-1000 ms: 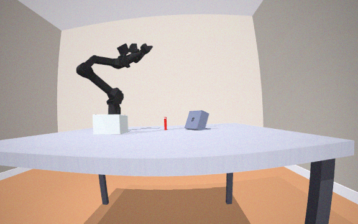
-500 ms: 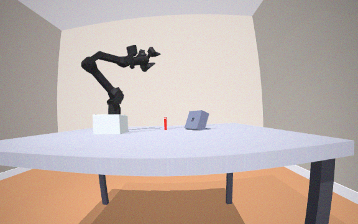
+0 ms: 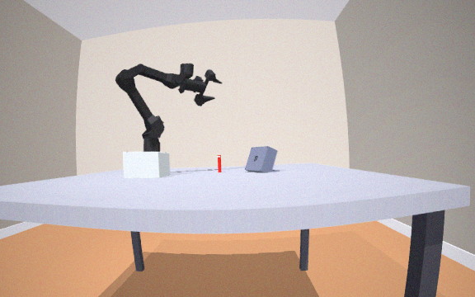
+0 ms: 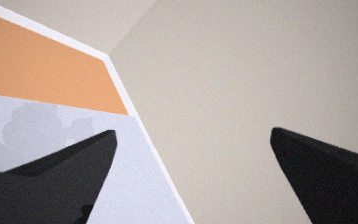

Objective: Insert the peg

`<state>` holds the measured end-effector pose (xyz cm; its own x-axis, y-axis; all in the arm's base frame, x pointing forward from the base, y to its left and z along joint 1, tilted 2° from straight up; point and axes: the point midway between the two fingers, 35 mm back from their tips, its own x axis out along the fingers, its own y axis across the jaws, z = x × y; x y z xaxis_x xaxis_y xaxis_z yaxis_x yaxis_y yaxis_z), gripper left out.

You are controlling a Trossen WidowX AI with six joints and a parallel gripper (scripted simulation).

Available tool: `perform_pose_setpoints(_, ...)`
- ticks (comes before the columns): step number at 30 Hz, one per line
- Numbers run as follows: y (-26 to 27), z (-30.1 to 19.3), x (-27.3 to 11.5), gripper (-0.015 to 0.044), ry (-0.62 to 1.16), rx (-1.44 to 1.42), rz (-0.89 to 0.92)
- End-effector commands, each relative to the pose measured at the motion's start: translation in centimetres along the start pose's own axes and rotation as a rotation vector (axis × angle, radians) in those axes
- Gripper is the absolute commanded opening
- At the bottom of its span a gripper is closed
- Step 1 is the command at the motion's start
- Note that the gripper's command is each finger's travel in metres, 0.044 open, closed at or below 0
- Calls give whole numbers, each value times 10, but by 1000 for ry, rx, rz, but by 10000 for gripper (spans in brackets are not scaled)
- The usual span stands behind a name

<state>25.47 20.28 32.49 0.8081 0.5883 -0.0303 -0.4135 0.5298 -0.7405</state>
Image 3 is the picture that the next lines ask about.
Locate grey-blue flat panel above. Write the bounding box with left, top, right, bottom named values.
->
left=245, top=146, right=280, bottom=173

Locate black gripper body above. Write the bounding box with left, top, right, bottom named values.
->
left=192, top=69, right=215, bottom=106

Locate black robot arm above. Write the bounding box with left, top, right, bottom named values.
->
left=115, top=63, right=204, bottom=152

